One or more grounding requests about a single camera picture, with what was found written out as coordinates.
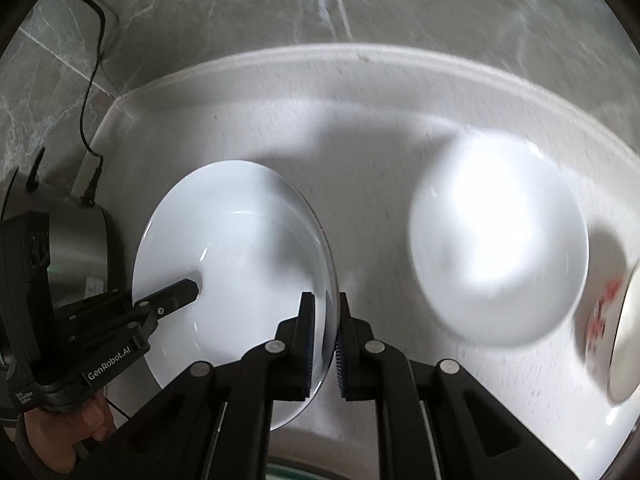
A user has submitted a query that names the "dark rimmed printed white bowl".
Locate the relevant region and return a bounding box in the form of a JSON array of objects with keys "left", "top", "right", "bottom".
[{"left": 572, "top": 232, "right": 640, "bottom": 406}]

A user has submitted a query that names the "person's left hand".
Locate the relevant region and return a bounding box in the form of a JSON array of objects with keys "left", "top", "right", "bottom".
[{"left": 22, "top": 390, "right": 118, "bottom": 466}]

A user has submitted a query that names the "stainless steel rice cooker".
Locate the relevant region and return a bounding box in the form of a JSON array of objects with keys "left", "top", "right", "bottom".
[{"left": 0, "top": 147, "right": 126, "bottom": 311}]

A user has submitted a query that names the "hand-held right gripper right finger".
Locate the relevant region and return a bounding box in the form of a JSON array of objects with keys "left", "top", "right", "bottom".
[{"left": 336, "top": 291, "right": 581, "bottom": 480}]

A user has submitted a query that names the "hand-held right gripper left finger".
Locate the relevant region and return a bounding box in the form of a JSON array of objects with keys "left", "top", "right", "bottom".
[{"left": 117, "top": 291, "right": 317, "bottom": 480}]

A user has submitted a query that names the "plain white bowl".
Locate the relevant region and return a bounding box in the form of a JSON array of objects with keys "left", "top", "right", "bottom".
[
  {"left": 132, "top": 160, "right": 338, "bottom": 431},
  {"left": 407, "top": 130, "right": 590, "bottom": 347}
]

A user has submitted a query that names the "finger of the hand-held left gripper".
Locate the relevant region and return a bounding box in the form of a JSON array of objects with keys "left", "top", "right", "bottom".
[
  {"left": 62, "top": 316, "right": 161, "bottom": 361},
  {"left": 52, "top": 278, "right": 201, "bottom": 326}
]

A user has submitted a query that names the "black power cable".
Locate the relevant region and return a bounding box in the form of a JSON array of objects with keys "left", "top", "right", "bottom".
[{"left": 50, "top": 0, "right": 121, "bottom": 206}]

